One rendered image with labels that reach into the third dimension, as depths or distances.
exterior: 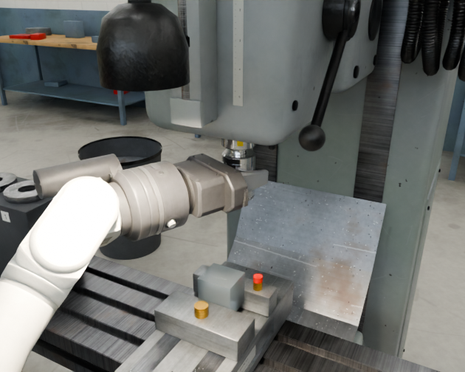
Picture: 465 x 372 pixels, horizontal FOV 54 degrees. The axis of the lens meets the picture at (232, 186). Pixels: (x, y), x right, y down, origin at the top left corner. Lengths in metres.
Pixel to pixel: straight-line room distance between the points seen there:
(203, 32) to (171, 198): 0.19
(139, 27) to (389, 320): 0.94
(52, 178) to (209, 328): 0.32
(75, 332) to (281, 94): 0.60
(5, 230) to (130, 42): 0.72
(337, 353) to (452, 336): 1.62
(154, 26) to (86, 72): 6.47
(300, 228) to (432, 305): 1.63
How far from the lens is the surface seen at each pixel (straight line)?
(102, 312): 0.94
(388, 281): 1.09
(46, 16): 7.20
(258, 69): 0.50
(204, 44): 0.49
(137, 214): 0.53
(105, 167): 0.56
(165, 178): 0.55
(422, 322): 2.46
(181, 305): 0.75
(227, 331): 0.70
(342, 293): 1.00
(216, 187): 0.58
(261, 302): 0.78
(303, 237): 1.03
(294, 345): 0.87
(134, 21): 0.35
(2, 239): 1.04
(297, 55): 0.51
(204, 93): 0.50
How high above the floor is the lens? 1.48
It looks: 24 degrees down
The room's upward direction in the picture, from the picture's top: straight up
